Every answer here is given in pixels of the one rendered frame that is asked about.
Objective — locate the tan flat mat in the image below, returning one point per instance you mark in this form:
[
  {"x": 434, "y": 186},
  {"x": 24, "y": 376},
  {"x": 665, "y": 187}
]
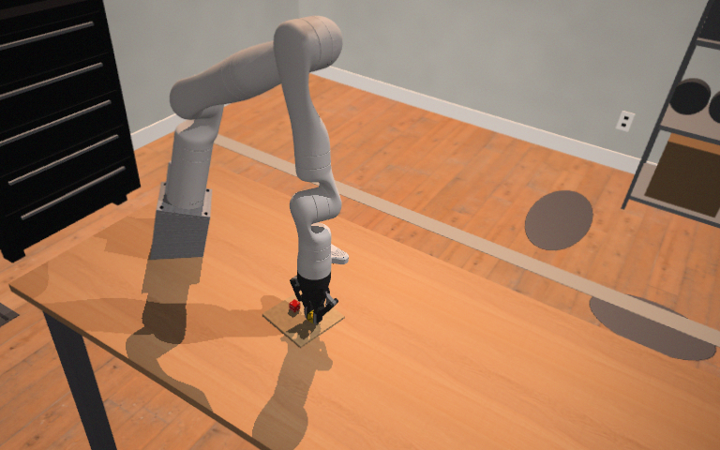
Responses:
[{"x": 294, "y": 324}]

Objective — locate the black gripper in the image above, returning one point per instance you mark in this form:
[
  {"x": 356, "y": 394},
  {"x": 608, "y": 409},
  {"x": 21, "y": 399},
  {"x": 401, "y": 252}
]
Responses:
[{"x": 314, "y": 293}]

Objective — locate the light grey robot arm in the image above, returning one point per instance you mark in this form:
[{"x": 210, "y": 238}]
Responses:
[{"x": 301, "y": 46}]

